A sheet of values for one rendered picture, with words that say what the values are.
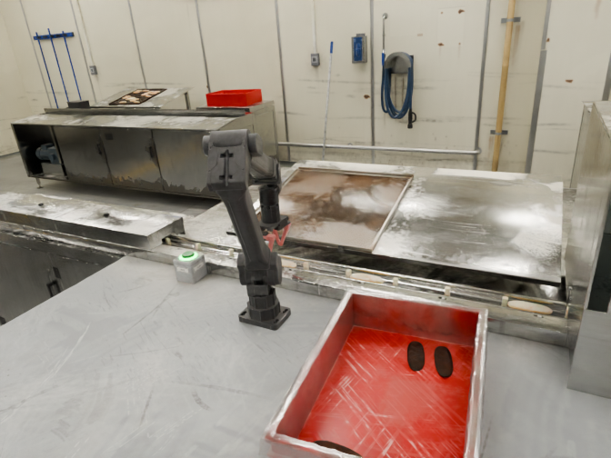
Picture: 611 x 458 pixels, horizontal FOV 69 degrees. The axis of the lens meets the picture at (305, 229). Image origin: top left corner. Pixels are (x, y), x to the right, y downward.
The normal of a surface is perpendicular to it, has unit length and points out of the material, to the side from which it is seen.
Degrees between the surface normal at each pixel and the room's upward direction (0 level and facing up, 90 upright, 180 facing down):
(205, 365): 0
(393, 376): 0
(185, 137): 90
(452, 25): 90
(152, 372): 0
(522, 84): 92
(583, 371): 90
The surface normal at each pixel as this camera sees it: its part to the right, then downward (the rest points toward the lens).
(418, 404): -0.07, -0.92
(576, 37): -0.45, 0.39
